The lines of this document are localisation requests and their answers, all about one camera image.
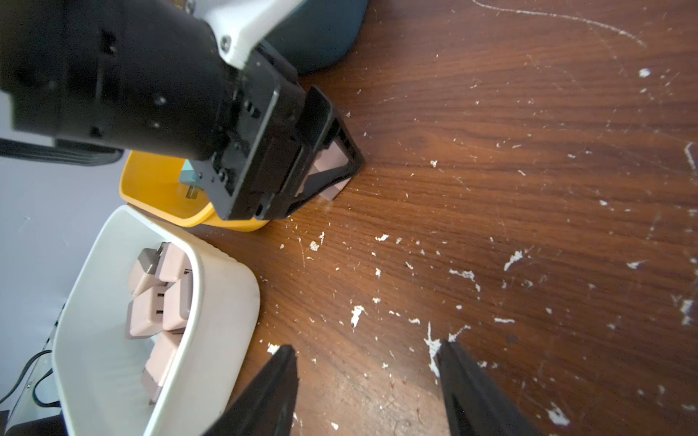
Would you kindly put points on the green plug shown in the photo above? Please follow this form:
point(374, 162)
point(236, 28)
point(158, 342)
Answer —
point(189, 178)

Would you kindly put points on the teal storage bin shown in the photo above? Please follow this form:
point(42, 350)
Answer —
point(319, 33)

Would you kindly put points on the pink plug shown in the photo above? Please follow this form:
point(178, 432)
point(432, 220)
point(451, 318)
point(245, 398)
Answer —
point(177, 303)
point(173, 263)
point(331, 158)
point(143, 274)
point(159, 363)
point(145, 313)

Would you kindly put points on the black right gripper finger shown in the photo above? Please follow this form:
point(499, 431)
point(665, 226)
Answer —
point(320, 124)
point(266, 406)
point(474, 405)

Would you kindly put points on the yellow storage bin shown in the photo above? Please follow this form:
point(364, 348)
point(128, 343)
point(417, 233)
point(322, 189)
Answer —
point(151, 183)

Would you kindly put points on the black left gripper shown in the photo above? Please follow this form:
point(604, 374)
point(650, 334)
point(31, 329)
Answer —
point(101, 77)

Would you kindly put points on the white storage bin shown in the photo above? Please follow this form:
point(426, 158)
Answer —
point(98, 370)

